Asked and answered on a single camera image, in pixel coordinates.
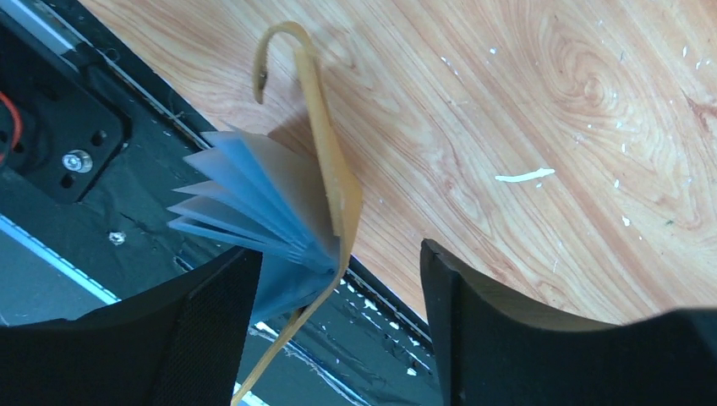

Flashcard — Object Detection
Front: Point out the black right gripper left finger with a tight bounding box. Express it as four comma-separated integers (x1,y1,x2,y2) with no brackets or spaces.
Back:
1,248,262,405

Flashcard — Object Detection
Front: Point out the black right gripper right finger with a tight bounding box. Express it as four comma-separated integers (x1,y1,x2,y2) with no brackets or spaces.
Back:
420,239,716,405

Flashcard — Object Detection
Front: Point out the yellow leather card holder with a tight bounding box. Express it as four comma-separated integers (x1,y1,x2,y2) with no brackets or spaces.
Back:
169,21,363,404

